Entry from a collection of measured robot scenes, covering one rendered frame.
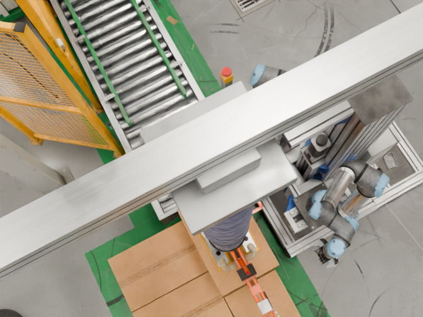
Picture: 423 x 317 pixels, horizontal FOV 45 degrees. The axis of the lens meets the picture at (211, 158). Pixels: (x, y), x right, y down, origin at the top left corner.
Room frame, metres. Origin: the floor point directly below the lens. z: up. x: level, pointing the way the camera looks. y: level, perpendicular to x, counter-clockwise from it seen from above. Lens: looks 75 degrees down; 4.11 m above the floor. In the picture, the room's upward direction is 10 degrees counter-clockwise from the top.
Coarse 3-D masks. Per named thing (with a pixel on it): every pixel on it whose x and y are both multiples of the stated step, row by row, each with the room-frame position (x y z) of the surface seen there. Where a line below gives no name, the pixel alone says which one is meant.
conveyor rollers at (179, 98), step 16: (80, 0) 2.48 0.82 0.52; (96, 0) 2.44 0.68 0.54; (112, 0) 2.41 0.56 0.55; (80, 16) 2.31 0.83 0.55; (112, 16) 2.27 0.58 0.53; (128, 16) 2.24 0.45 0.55; (80, 32) 2.19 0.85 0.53; (96, 32) 2.15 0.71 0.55; (128, 32) 2.12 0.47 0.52; (144, 32) 2.08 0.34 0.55; (112, 48) 1.99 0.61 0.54; (128, 48) 1.96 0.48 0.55; (96, 64) 1.88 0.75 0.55; (128, 64) 1.83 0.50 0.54; (144, 64) 1.81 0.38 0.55; (112, 80) 1.72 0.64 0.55; (144, 80) 1.68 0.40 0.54; (160, 80) 1.65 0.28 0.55; (128, 96) 1.57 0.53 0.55; (160, 96) 1.52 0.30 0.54; (176, 96) 1.50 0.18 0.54; (128, 112) 1.44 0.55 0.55; (176, 112) 1.37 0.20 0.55; (144, 128) 1.29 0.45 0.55; (144, 144) 1.17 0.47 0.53
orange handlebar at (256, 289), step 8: (256, 208) 0.47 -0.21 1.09; (232, 256) 0.22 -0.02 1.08; (240, 256) 0.21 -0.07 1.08; (240, 264) 0.17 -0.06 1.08; (248, 280) 0.07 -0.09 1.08; (256, 280) 0.06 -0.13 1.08; (256, 288) 0.02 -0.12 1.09; (256, 296) -0.03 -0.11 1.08; (264, 296) -0.03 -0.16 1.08; (272, 312) -0.13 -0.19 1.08
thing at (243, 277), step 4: (248, 264) 0.16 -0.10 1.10; (240, 268) 0.14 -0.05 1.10; (248, 268) 0.14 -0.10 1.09; (252, 268) 0.13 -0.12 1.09; (240, 272) 0.12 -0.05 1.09; (244, 272) 0.12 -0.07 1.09; (252, 272) 0.11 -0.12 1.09; (256, 272) 0.10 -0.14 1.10; (240, 276) 0.10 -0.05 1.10; (244, 276) 0.10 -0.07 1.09; (248, 276) 0.09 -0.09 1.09; (252, 276) 0.09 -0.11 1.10; (244, 280) 0.08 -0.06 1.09
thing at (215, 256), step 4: (204, 236) 0.38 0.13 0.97; (204, 240) 0.35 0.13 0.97; (208, 248) 0.30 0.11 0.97; (212, 252) 0.27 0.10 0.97; (216, 252) 0.27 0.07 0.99; (220, 252) 0.26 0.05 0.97; (224, 252) 0.26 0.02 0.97; (212, 256) 0.25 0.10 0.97; (216, 256) 0.25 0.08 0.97; (220, 256) 0.24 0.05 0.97; (224, 256) 0.24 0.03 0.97; (228, 256) 0.23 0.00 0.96; (216, 260) 0.22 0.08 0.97; (228, 260) 0.21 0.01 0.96; (216, 264) 0.20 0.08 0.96; (220, 268) 0.17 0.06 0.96
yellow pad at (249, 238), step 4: (248, 232) 0.35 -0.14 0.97; (248, 236) 0.33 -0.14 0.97; (252, 236) 0.32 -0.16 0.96; (244, 240) 0.31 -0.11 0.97; (248, 240) 0.31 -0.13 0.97; (252, 240) 0.30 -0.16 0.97; (244, 244) 0.29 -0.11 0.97; (256, 244) 0.28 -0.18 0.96; (244, 248) 0.26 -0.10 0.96; (256, 248) 0.25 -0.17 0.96; (260, 248) 0.25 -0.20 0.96; (244, 252) 0.24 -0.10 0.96; (248, 252) 0.24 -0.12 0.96
